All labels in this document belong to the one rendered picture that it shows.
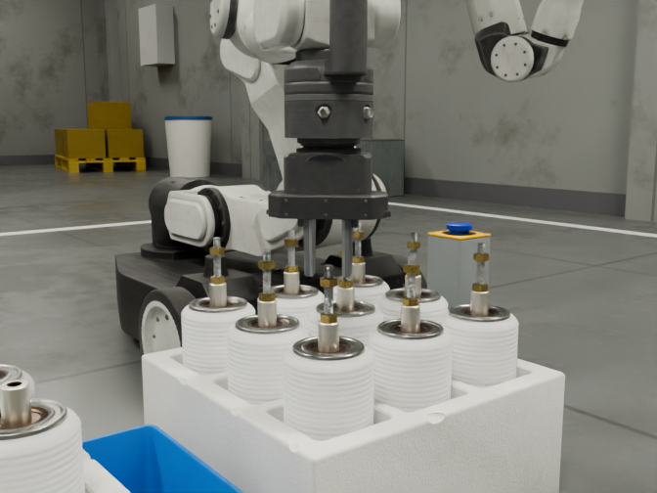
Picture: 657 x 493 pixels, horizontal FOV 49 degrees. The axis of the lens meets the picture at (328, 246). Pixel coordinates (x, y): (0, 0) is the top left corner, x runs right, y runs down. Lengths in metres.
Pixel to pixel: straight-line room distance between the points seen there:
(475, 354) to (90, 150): 7.30
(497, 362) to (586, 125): 3.50
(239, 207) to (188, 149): 5.50
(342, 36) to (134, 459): 0.56
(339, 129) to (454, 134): 4.25
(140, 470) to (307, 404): 0.29
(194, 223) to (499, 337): 0.85
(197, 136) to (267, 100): 5.64
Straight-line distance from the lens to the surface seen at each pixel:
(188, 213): 1.59
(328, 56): 0.70
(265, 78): 1.35
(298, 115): 0.70
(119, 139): 8.09
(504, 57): 1.33
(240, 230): 1.50
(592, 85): 4.32
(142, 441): 0.94
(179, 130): 6.98
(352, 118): 0.69
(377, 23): 0.72
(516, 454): 0.92
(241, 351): 0.83
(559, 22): 1.33
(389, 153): 4.98
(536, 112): 4.52
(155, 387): 0.98
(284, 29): 0.70
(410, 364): 0.80
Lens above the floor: 0.48
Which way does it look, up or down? 9 degrees down
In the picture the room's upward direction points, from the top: straight up
